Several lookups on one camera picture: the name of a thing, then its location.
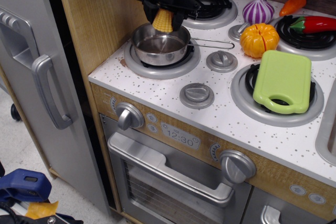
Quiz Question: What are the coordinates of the yellow toy corn cob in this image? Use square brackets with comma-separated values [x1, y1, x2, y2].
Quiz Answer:
[152, 8, 174, 33]

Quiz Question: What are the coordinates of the silver stovetop knob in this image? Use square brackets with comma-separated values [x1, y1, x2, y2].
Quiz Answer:
[206, 50, 238, 73]
[180, 83, 215, 109]
[228, 23, 250, 42]

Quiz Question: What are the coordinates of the back left stove burner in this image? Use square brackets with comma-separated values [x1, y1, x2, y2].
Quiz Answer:
[182, 0, 238, 30]

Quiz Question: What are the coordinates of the front left stove burner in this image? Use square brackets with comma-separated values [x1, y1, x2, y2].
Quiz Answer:
[123, 37, 201, 80]

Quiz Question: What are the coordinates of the purple white toy onion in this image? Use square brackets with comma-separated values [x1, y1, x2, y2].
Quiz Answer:
[243, 0, 275, 24]

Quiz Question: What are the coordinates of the back right stove burner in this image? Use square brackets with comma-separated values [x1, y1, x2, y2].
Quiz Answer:
[270, 15, 335, 61]

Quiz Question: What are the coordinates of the blue clamp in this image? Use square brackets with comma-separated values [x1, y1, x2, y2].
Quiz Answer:
[1, 168, 52, 202]

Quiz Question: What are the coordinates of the lower right silver drawer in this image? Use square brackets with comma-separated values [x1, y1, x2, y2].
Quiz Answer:
[241, 187, 328, 223]

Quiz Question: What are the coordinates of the black caster wheel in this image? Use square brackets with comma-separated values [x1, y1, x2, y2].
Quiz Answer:
[11, 104, 22, 122]

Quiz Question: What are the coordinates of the yellow tape piece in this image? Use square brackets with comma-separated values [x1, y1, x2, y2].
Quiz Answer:
[25, 201, 59, 220]

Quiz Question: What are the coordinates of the left silver oven dial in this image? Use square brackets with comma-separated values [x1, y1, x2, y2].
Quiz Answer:
[116, 102, 144, 131]

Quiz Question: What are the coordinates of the small steel saucepan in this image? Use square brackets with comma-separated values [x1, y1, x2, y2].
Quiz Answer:
[130, 23, 235, 66]

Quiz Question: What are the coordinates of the silver toy fridge door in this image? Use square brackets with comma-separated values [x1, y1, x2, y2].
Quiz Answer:
[1, 0, 111, 215]

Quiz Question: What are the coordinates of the silver fridge door handle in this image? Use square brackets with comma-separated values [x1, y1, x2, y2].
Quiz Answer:
[31, 54, 78, 130]

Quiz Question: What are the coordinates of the stove burner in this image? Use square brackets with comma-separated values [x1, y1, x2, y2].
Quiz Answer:
[270, 15, 335, 61]
[230, 64, 324, 127]
[123, 37, 201, 80]
[182, 0, 238, 30]

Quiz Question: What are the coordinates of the silver oven door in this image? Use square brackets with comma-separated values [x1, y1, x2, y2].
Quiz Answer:
[100, 115, 251, 223]

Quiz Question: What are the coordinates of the silver stovetop knob front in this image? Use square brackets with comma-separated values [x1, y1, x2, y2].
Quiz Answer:
[180, 83, 215, 109]

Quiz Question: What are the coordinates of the silver oven dial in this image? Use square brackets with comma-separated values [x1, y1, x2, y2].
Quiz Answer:
[219, 150, 257, 184]
[116, 102, 144, 131]

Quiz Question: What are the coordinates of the silver sink rim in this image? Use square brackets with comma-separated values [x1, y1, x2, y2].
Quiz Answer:
[315, 81, 335, 166]

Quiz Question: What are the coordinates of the green plastic cutting board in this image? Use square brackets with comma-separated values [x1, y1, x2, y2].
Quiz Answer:
[253, 50, 312, 114]

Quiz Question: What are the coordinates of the silver stovetop knob back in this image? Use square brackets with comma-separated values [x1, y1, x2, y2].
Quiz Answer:
[228, 23, 250, 42]

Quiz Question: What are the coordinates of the front right stove burner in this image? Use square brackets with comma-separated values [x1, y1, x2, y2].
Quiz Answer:
[230, 64, 324, 127]

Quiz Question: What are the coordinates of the red toy chili pepper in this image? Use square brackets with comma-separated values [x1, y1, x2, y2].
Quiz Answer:
[290, 16, 335, 34]

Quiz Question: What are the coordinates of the silver stovetop knob middle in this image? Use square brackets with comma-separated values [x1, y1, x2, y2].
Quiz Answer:
[206, 50, 238, 73]

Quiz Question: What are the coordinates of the right silver oven dial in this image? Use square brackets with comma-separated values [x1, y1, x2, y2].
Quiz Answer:
[219, 150, 257, 184]

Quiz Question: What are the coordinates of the orange toy pumpkin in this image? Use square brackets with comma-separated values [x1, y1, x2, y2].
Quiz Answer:
[240, 23, 280, 58]

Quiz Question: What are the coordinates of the orange toy carrot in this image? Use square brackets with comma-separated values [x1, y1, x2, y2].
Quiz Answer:
[279, 0, 307, 17]

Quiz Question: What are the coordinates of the silver oven door handle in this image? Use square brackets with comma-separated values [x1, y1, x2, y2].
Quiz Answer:
[108, 133, 234, 207]

